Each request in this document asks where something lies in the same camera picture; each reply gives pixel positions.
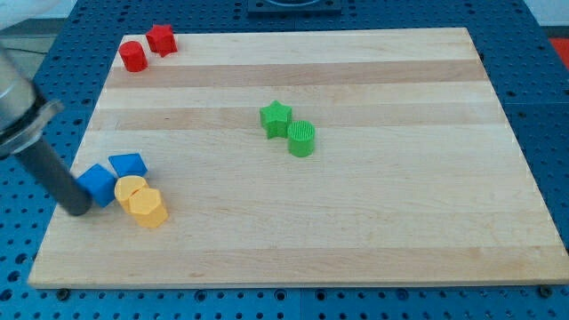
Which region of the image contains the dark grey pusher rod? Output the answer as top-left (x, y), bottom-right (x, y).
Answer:
top-left (15, 138), bottom-right (92, 216)

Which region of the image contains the yellow heart block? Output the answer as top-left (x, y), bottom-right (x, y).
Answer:
top-left (114, 175), bottom-right (148, 213)

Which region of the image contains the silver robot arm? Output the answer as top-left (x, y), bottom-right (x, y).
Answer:
top-left (1, 48), bottom-right (92, 216)

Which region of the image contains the yellow hexagon block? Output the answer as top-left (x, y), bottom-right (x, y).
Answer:
top-left (129, 188), bottom-right (169, 228)

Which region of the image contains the blue cube block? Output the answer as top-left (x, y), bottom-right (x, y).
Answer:
top-left (77, 164), bottom-right (116, 207)

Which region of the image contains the blue triangle block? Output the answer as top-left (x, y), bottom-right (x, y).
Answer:
top-left (108, 153), bottom-right (148, 178)

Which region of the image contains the red cylinder block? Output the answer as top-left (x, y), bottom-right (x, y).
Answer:
top-left (118, 41), bottom-right (148, 72)

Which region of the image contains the red star block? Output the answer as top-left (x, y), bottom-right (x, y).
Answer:
top-left (146, 25), bottom-right (178, 57)

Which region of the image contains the green star block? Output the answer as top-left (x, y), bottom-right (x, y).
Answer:
top-left (260, 100), bottom-right (293, 139)

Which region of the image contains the green cylinder block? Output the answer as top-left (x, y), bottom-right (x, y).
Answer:
top-left (287, 120), bottom-right (316, 157)

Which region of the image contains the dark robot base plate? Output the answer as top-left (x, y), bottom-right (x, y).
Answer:
top-left (247, 0), bottom-right (342, 16)

